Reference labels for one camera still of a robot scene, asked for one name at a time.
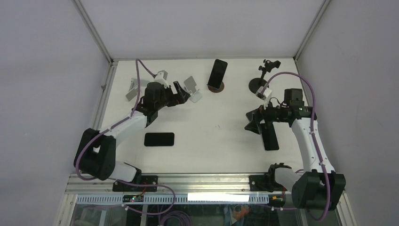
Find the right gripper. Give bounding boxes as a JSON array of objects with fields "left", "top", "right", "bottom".
[{"left": 245, "top": 96, "right": 287, "bottom": 134}]

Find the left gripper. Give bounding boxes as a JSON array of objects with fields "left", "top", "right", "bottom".
[{"left": 155, "top": 81, "right": 189, "bottom": 110}]

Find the white folding phone stand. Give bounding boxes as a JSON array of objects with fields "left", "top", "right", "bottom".
[{"left": 184, "top": 76, "right": 203, "bottom": 103}]

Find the wooden base phone stand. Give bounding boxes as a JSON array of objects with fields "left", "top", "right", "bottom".
[{"left": 207, "top": 81, "right": 225, "bottom": 93}]

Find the black phone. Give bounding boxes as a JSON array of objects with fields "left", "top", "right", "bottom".
[
  {"left": 261, "top": 122, "right": 279, "bottom": 151},
  {"left": 144, "top": 132, "right": 175, "bottom": 147},
  {"left": 207, "top": 59, "right": 228, "bottom": 89}
]

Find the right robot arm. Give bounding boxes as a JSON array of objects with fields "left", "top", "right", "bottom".
[{"left": 245, "top": 89, "right": 346, "bottom": 211}]

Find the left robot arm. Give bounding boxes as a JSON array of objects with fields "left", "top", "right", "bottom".
[{"left": 73, "top": 81, "right": 191, "bottom": 191}]

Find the black tall clamp stand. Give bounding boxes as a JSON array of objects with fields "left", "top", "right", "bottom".
[{"left": 248, "top": 59, "right": 281, "bottom": 94}]

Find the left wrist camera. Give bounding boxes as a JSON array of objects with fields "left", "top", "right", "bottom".
[{"left": 154, "top": 70, "right": 169, "bottom": 88}]

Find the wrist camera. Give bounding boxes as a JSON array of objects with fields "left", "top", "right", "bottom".
[
  {"left": 154, "top": 70, "right": 169, "bottom": 88},
  {"left": 255, "top": 87, "right": 272, "bottom": 102}
]

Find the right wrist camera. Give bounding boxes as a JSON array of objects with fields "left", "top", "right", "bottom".
[{"left": 255, "top": 87, "right": 272, "bottom": 102}]

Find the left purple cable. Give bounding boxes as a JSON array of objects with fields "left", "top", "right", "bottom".
[{"left": 74, "top": 58, "right": 192, "bottom": 226}]

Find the purple cable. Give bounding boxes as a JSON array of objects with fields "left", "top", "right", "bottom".
[
  {"left": 74, "top": 58, "right": 192, "bottom": 226},
  {"left": 260, "top": 72, "right": 331, "bottom": 222}
]

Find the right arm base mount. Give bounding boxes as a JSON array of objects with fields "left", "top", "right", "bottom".
[{"left": 248, "top": 172, "right": 300, "bottom": 192}]

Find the aluminium frame rail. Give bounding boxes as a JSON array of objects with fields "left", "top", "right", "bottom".
[{"left": 64, "top": 173, "right": 346, "bottom": 194}]

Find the white slotted cable duct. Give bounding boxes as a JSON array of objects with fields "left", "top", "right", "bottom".
[{"left": 76, "top": 193, "right": 269, "bottom": 205}]

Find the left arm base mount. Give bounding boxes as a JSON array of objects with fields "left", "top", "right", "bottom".
[{"left": 112, "top": 175, "right": 159, "bottom": 192}]

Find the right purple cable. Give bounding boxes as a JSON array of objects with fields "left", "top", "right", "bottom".
[{"left": 260, "top": 72, "right": 331, "bottom": 222}]

